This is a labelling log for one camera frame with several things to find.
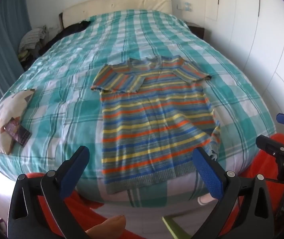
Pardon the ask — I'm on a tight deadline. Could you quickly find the orange rug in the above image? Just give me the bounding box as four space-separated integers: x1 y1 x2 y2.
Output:
27 132 284 239

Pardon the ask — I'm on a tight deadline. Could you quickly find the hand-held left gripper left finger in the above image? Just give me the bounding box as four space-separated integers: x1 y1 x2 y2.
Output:
7 146 90 239

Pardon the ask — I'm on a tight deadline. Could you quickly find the patterned beige pillow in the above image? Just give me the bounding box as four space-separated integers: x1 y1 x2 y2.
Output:
0 89 36 155

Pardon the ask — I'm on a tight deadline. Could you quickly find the teal plaid bed blanket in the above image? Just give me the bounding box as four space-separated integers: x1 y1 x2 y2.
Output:
0 9 277 208

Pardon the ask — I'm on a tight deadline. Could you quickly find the person's foot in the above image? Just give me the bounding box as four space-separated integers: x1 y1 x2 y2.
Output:
85 215 127 239

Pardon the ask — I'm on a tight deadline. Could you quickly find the green board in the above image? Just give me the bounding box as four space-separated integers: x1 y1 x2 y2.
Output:
162 215 195 239

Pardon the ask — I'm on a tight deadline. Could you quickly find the dark nightstand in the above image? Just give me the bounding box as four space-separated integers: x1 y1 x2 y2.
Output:
187 22 205 39

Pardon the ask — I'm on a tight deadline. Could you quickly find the dark garment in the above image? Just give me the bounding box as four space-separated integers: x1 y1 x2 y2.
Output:
38 21 92 55

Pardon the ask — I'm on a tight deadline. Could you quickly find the white wardrobe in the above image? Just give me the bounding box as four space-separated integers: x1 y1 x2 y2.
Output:
204 0 284 120

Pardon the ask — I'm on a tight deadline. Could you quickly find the pile of striped clothes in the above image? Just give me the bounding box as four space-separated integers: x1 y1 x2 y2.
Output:
19 26 49 53

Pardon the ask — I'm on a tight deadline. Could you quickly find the dark patterned booklet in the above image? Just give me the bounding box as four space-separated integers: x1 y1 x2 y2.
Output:
3 118 32 147

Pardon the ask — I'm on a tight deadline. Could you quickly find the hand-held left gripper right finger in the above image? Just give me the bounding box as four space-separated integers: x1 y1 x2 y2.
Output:
189 147 274 239

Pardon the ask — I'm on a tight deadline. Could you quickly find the striped knit shirt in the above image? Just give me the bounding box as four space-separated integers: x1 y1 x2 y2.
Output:
91 56 221 195

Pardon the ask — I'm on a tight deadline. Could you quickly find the blue curtain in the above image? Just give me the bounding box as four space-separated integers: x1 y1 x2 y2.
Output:
0 0 33 97

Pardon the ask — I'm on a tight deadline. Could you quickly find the cream padded headboard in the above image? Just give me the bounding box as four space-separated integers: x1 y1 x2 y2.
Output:
61 0 172 28

